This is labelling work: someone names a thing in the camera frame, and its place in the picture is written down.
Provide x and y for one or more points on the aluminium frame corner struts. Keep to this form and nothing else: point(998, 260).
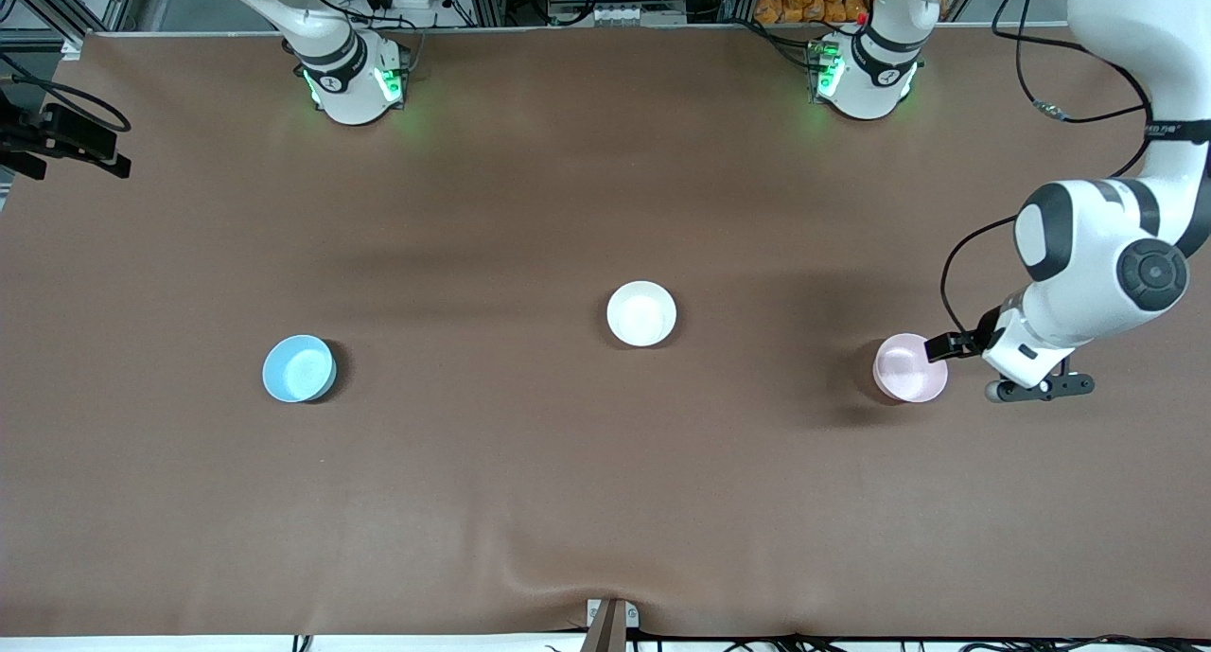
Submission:
point(38, 37)

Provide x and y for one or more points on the brown table cloth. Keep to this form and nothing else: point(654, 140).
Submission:
point(605, 491)

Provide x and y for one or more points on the metal bracket clamp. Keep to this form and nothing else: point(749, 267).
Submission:
point(596, 612)

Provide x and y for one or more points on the brown camera post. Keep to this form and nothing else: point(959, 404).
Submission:
point(605, 638)

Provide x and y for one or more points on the white bowl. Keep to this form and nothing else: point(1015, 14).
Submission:
point(641, 313)

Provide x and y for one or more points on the blue bowl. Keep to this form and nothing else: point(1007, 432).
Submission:
point(298, 368)

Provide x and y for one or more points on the pink bowl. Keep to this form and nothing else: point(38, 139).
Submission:
point(903, 373)

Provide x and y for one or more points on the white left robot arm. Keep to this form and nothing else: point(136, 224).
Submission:
point(1088, 245)

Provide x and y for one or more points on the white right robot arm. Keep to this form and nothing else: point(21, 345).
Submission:
point(350, 84)

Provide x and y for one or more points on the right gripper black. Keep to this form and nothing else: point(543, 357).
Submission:
point(59, 134)

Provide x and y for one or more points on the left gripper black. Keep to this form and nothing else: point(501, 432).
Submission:
point(974, 341)

